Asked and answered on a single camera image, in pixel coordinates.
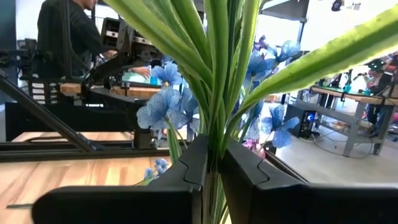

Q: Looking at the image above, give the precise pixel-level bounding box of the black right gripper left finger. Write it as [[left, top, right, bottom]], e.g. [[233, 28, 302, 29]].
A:
[[30, 133, 208, 224]]

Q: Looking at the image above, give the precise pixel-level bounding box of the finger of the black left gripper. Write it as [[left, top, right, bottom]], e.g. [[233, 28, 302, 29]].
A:
[[101, 17, 127, 49], [132, 34, 163, 62]]

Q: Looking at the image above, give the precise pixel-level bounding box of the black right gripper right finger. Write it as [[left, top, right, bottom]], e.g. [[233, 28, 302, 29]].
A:
[[218, 138, 398, 224]]

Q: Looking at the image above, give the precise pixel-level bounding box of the blue artificial flower bunch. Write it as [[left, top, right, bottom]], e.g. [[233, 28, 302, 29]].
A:
[[104, 0, 398, 224]]

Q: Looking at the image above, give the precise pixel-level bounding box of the person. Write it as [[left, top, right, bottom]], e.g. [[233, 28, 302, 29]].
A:
[[30, 0, 152, 80], [366, 63, 398, 138]]

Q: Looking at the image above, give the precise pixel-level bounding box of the wooden top workbench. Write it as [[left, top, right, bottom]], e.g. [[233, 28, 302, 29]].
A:
[[60, 81, 162, 98]]

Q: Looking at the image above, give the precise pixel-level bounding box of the black computer tower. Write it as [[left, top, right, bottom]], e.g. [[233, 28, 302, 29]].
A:
[[284, 103, 318, 139]]

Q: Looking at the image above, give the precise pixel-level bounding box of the workbench with robot arms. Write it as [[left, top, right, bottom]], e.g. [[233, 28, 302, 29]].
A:
[[295, 85, 398, 156]]

